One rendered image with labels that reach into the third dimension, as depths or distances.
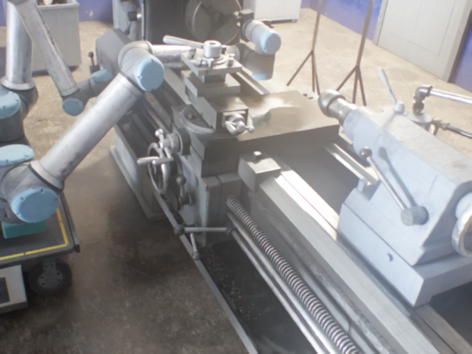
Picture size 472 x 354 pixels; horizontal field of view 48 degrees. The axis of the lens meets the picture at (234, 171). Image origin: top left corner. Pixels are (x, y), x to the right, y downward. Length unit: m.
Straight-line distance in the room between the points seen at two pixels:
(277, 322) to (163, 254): 0.98
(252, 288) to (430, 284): 0.78
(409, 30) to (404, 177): 4.36
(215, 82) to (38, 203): 0.75
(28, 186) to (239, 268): 0.83
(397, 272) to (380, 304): 0.10
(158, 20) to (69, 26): 2.06
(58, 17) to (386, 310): 3.70
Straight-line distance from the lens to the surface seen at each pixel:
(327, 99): 1.73
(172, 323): 2.39
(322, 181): 2.04
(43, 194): 1.93
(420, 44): 5.63
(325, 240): 1.55
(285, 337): 1.86
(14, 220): 2.19
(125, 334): 2.37
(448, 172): 1.38
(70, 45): 4.64
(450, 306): 1.68
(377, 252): 1.49
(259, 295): 1.97
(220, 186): 1.82
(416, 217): 1.37
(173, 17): 2.62
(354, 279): 1.47
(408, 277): 1.42
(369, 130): 1.53
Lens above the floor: 1.81
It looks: 33 degrees down
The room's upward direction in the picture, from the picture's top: 6 degrees clockwise
